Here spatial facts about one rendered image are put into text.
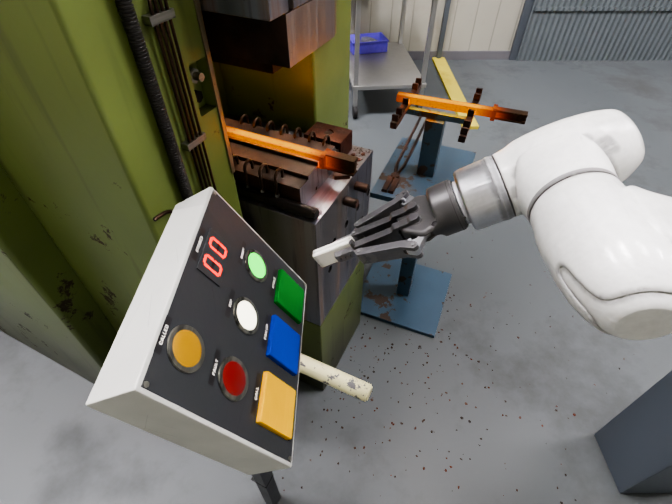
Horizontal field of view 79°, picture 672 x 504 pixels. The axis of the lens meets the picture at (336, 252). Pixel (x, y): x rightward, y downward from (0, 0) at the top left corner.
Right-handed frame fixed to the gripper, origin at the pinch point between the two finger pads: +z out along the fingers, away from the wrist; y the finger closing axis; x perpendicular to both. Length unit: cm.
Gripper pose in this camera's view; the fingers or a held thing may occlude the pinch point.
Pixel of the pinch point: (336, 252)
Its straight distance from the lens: 64.4
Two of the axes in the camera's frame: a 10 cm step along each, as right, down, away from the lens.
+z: -8.7, 3.4, 3.7
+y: 0.1, -7.2, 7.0
